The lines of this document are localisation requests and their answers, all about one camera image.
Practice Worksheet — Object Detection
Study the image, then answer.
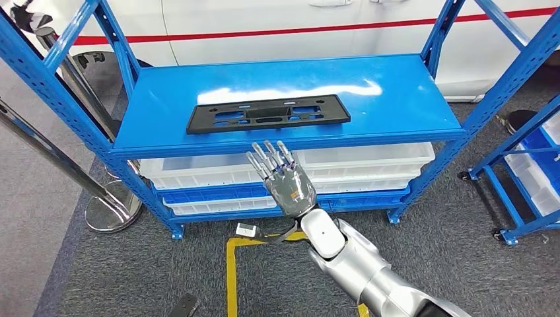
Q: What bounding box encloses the black base stanchion post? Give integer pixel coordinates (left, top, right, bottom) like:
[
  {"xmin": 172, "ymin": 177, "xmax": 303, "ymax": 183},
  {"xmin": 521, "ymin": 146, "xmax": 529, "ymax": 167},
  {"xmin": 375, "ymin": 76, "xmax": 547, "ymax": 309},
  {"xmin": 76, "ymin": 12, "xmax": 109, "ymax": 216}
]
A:
[{"xmin": 11, "ymin": 4, "xmax": 121, "ymax": 141}]

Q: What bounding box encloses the blue plastic bin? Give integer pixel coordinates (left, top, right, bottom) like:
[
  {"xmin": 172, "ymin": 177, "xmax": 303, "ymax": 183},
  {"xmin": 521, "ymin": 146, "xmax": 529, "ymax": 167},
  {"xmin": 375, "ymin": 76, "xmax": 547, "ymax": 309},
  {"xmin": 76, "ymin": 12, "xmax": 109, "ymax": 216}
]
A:
[
  {"xmin": 314, "ymin": 186, "xmax": 411, "ymax": 211},
  {"xmin": 155, "ymin": 182, "xmax": 274, "ymax": 204},
  {"xmin": 520, "ymin": 127, "xmax": 560, "ymax": 194}
]

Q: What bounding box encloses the black plastic plate bracket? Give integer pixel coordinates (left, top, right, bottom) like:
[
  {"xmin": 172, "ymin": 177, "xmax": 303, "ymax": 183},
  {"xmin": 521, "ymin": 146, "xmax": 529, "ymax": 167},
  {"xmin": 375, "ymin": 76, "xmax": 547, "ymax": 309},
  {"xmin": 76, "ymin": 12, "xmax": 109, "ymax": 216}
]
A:
[{"xmin": 186, "ymin": 94, "xmax": 352, "ymax": 135}]

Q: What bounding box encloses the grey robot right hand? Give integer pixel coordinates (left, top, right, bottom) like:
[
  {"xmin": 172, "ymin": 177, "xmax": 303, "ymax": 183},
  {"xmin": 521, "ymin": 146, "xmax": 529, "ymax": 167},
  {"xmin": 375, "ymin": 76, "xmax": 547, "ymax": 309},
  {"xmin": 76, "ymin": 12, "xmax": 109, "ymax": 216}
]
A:
[{"xmin": 246, "ymin": 140, "xmax": 318, "ymax": 219}]

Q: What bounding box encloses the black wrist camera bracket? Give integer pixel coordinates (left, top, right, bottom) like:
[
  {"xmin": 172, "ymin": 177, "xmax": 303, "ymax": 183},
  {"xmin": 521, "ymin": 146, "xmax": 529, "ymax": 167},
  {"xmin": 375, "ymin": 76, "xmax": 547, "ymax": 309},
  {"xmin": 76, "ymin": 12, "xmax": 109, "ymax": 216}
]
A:
[{"xmin": 254, "ymin": 221, "xmax": 302, "ymax": 246}]

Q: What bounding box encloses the white plastic bin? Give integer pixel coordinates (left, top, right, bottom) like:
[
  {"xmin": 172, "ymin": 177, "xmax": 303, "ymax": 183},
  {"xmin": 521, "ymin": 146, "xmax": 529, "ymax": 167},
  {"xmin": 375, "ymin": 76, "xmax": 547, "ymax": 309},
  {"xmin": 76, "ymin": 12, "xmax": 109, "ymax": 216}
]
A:
[
  {"xmin": 542, "ymin": 111, "xmax": 560, "ymax": 145},
  {"xmin": 164, "ymin": 195, "xmax": 279, "ymax": 217},
  {"xmin": 139, "ymin": 153, "xmax": 264, "ymax": 190},
  {"xmin": 292, "ymin": 142, "xmax": 436, "ymax": 181},
  {"xmin": 505, "ymin": 144, "xmax": 560, "ymax": 217},
  {"xmin": 312, "ymin": 174, "xmax": 421, "ymax": 194}
]

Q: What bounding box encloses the blue wheeled shelf rack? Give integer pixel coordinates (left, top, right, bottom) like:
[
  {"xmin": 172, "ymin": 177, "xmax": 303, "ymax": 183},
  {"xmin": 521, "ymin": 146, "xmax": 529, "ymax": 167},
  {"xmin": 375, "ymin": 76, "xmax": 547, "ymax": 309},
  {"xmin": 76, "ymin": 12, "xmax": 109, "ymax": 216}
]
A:
[{"xmin": 457, "ymin": 94, "xmax": 560, "ymax": 247}]

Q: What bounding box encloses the black round stanchion base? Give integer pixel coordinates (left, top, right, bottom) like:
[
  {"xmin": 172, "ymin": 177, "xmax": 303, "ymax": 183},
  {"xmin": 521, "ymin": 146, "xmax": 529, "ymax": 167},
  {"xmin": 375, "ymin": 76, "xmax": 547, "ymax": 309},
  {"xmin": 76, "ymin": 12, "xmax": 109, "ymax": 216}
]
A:
[{"xmin": 505, "ymin": 109, "xmax": 540, "ymax": 135}]

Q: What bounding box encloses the white car with red stripe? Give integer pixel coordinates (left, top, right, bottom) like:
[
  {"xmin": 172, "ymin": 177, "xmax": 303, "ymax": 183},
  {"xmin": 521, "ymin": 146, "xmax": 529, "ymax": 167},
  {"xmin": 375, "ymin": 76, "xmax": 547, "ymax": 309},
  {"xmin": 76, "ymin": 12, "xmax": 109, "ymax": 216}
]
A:
[{"xmin": 9, "ymin": 0, "xmax": 560, "ymax": 104}]

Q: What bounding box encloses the chrome stanchion post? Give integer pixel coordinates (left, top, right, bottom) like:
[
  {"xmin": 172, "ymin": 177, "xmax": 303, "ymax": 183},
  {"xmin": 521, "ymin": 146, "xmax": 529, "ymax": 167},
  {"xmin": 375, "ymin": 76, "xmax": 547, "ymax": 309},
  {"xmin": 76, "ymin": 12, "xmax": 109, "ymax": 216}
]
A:
[{"xmin": 0, "ymin": 98, "xmax": 143, "ymax": 232}]

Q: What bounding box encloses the blue metal shelf rack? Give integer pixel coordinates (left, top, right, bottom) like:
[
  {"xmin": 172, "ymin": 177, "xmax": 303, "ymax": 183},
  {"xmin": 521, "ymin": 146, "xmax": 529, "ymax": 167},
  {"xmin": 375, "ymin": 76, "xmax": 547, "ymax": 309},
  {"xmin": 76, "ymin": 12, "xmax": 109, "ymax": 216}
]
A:
[{"xmin": 0, "ymin": 0, "xmax": 560, "ymax": 240}]

